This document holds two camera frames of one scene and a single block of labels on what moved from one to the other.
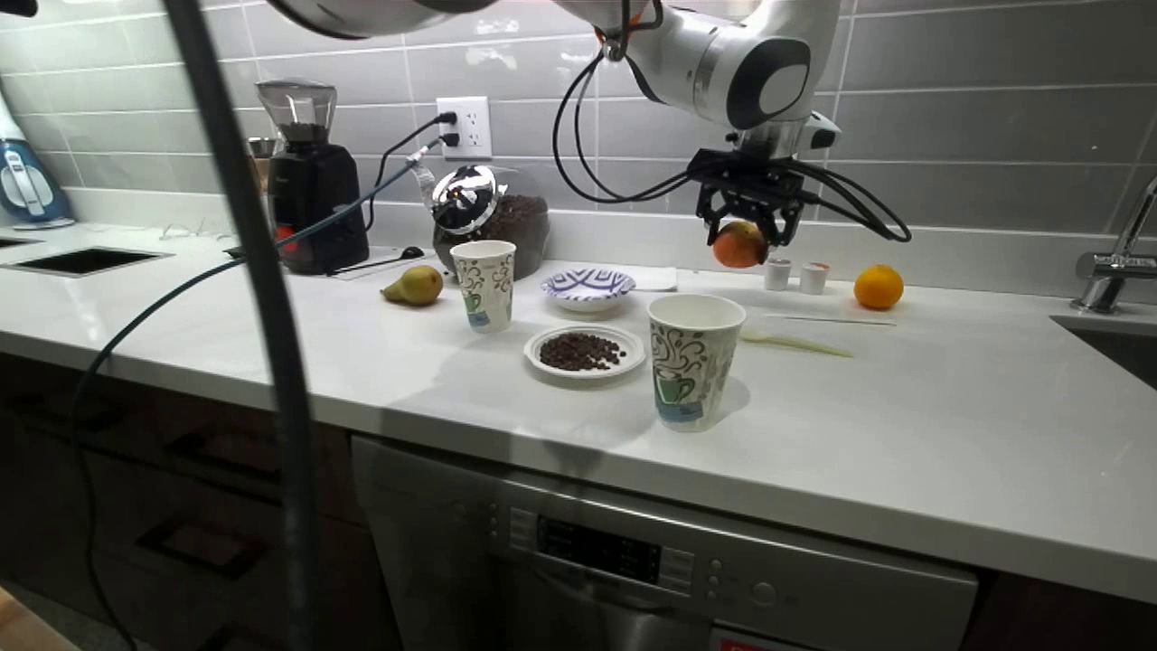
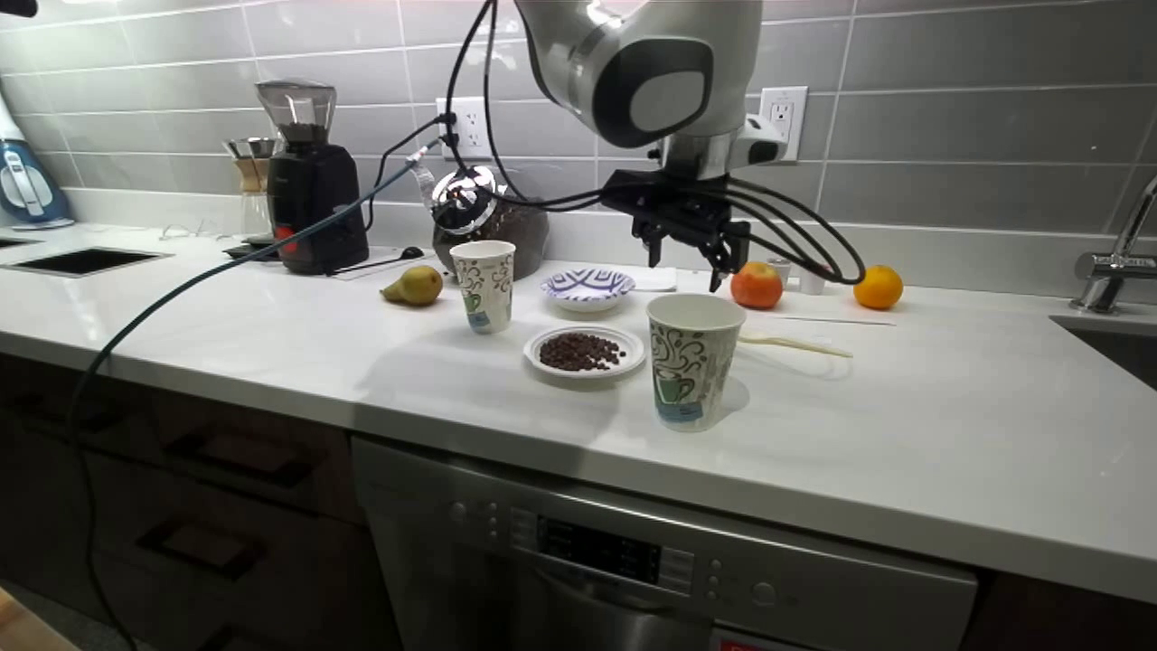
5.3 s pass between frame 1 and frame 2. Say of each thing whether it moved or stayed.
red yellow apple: moved
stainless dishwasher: stayed
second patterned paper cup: stayed
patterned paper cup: stayed
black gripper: moved
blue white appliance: stayed
